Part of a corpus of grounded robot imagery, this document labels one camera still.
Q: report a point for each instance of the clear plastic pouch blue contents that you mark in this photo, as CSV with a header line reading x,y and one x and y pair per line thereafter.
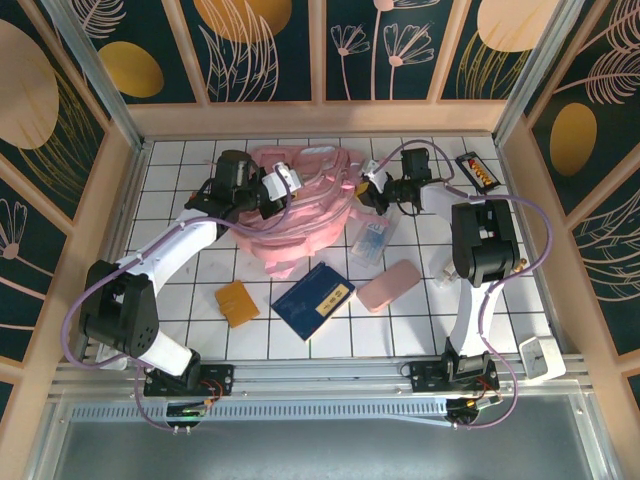
x,y
372,240

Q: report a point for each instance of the pink student backpack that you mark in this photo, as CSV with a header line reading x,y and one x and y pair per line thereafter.
x,y
310,220

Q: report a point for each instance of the pink pencil case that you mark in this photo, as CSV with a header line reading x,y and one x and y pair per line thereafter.
x,y
387,286

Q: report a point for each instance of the dark blue book yellow label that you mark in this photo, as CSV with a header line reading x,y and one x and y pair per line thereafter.
x,y
310,300

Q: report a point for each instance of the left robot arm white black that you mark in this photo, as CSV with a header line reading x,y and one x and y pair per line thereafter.
x,y
165,250

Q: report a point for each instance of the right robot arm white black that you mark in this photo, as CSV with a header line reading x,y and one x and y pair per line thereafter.
x,y
470,310

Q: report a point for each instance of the black tray with red-orange items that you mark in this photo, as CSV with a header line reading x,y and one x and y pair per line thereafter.
x,y
479,173

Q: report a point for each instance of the small clear plastic box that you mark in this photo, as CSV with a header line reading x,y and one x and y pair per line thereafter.
x,y
445,277

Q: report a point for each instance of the orange-brown leather wallet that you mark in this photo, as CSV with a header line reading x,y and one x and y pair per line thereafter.
x,y
236,304

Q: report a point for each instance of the white square clock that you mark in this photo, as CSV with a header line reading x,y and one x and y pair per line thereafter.
x,y
540,359

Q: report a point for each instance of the grey metal panel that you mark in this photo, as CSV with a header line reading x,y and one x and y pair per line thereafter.
x,y
320,450

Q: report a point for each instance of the aluminium side rail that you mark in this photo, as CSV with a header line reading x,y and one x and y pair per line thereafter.
x,y
544,300
129,200

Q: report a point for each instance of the aluminium frame post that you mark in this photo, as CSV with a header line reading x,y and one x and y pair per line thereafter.
x,y
531,75
96,75

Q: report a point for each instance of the aluminium mounting rail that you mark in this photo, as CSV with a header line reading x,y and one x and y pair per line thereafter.
x,y
320,372

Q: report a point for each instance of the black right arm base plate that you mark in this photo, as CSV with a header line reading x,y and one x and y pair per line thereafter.
x,y
425,376

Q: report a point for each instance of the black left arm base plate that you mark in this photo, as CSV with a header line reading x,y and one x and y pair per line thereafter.
x,y
220,379

